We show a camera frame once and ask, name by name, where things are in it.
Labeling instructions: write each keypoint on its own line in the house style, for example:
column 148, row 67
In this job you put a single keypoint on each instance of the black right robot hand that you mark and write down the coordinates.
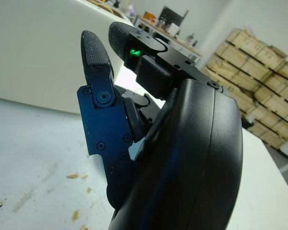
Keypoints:
column 194, row 155

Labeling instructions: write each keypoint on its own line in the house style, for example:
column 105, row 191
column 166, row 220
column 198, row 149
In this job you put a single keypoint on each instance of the brown bread slice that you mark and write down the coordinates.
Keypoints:
column 110, row 7

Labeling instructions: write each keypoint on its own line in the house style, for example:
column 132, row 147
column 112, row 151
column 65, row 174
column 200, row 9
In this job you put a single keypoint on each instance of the white two-slot toaster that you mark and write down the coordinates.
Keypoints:
column 38, row 48

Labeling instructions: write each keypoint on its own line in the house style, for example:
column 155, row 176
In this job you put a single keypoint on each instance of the plywood crate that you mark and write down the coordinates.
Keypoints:
column 276, row 95
column 225, row 62

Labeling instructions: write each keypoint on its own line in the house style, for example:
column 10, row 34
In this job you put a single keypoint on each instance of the wooden workbench with equipment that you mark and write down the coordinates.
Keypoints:
column 184, row 45

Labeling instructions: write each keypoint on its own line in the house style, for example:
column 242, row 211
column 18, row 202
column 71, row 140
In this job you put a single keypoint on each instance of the small white box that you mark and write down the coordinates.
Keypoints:
column 174, row 28

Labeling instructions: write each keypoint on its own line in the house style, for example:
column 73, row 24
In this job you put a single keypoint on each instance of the black computer monitor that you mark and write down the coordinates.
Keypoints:
column 174, row 14

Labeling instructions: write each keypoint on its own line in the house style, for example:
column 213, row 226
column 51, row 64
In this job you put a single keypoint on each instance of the orange box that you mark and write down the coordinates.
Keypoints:
column 150, row 14

